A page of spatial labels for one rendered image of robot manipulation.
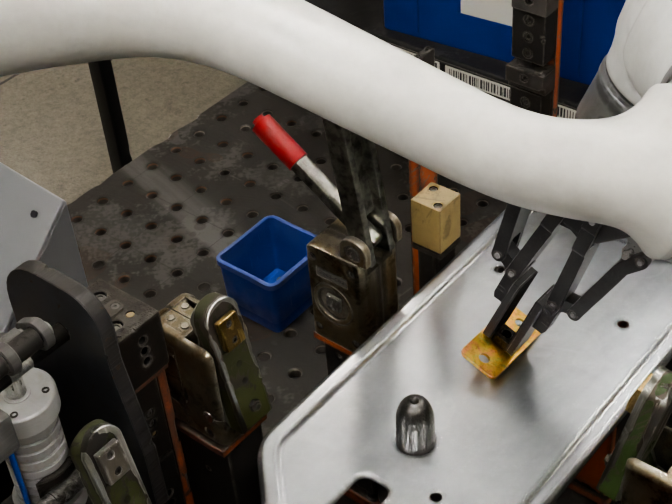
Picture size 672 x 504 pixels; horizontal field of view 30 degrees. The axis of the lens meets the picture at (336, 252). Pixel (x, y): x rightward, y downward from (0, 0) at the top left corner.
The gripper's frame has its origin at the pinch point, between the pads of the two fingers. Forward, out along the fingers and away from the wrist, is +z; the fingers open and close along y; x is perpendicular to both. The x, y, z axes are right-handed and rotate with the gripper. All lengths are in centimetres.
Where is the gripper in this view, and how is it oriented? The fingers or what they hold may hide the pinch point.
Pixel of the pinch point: (520, 312)
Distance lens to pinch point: 107.1
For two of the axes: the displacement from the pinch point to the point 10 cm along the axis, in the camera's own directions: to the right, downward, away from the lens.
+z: -2.8, 6.4, 7.1
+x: 6.1, -4.6, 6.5
